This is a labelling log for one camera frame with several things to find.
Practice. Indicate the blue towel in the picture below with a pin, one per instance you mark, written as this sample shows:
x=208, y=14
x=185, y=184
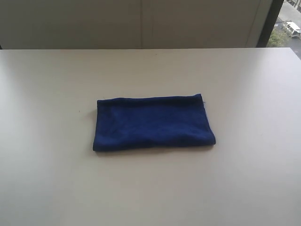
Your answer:
x=134, y=123

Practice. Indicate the white van outside window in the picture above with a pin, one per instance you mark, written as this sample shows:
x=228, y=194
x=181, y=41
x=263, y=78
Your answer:
x=292, y=29

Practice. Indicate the black window frame post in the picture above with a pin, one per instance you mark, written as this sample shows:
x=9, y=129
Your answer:
x=269, y=23

